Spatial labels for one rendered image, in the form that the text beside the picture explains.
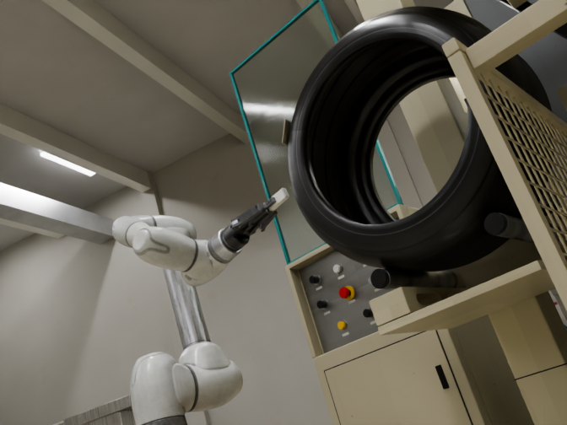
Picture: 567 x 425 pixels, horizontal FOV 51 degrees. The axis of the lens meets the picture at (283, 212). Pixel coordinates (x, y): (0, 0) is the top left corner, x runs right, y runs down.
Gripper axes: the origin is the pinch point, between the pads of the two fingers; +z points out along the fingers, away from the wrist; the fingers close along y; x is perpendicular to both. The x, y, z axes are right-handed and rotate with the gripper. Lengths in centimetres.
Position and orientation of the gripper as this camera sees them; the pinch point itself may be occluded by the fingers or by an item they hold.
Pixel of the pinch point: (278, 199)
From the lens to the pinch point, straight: 164.7
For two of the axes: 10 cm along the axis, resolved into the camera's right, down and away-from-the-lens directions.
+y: 6.4, 1.1, 7.6
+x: 3.8, 8.1, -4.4
